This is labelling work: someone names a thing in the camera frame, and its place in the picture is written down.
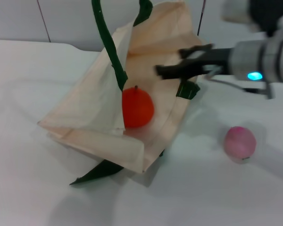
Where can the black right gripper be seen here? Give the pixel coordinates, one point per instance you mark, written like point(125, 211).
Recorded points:
point(218, 61)

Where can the orange fruit with stem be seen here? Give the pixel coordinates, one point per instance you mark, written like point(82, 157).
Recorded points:
point(136, 110)

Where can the pink peach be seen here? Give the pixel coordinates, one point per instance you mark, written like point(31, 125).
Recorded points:
point(239, 143)

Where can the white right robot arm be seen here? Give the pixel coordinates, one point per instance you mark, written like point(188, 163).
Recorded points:
point(271, 56)

